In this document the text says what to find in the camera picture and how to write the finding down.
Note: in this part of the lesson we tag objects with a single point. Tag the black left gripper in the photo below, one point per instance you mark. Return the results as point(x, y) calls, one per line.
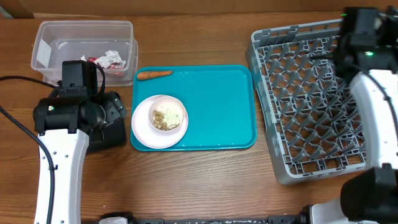
point(114, 107)

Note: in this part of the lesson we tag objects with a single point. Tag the white round plate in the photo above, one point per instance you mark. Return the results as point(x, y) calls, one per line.
point(147, 134)

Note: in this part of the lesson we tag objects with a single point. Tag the orange carrot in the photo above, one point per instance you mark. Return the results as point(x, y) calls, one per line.
point(147, 75)

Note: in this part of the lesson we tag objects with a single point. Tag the white tissue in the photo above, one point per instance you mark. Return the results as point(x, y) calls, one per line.
point(112, 59)

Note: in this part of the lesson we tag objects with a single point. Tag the pink bowl with food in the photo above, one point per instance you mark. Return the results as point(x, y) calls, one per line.
point(167, 114)

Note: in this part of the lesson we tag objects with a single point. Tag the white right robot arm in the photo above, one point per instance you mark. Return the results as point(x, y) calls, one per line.
point(366, 57)

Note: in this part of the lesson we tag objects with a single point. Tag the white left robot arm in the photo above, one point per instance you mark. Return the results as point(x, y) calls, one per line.
point(78, 117)

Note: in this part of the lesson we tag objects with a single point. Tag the clear plastic waste bin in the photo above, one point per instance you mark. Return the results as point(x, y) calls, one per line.
point(59, 41)

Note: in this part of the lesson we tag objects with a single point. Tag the grey dishwasher rack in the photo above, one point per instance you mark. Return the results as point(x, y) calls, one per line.
point(313, 128)

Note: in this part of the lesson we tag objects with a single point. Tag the black plastic tray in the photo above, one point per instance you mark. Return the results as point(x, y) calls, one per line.
point(107, 136)

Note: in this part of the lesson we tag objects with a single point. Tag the teal serving tray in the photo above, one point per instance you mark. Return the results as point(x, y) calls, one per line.
point(219, 100)

